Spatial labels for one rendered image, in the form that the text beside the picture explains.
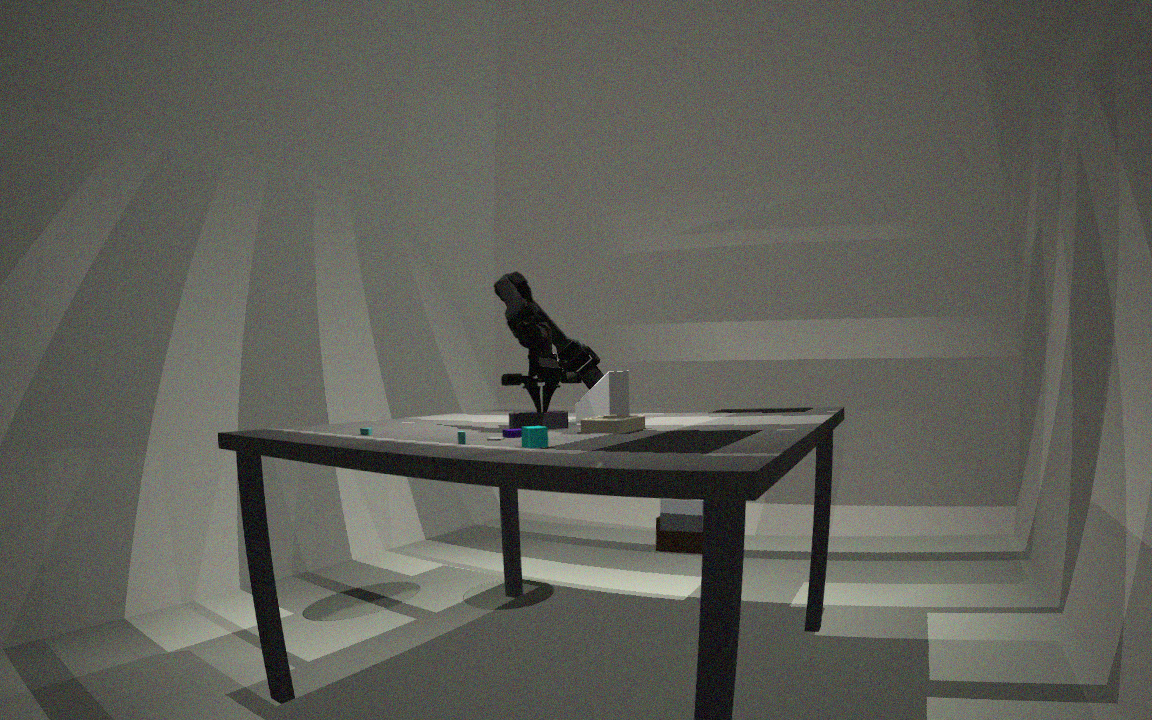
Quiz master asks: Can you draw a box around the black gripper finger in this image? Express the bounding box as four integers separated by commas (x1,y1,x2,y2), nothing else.
523,386,541,414
541,385,561,414

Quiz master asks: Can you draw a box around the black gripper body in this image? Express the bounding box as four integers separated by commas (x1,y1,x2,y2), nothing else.
502,349,581,387

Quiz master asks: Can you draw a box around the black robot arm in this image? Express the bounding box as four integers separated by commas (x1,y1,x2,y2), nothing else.
493,271,604,391

